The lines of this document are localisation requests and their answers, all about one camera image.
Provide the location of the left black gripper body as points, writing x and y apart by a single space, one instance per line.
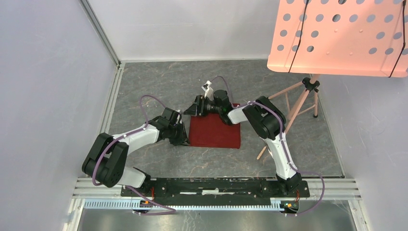
177 136

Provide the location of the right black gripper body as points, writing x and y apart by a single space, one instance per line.
208 106

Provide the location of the dark red cloth napkin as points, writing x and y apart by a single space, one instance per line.
210 132

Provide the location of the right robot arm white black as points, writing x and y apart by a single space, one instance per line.
266 120

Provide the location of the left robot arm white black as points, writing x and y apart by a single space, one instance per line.
106 160

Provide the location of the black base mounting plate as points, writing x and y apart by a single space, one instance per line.
221 191

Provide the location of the pink tripod stand legs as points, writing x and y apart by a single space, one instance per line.
310 85

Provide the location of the pink perforated stand tray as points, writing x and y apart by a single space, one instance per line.
341 37

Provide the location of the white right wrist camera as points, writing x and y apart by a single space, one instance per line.
208 90

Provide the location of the wooden handled spoon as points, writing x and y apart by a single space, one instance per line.
261 152

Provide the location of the white slotted cable duct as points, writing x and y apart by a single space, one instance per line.
143 205

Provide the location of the aluminium frame rail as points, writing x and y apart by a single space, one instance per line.
100 31

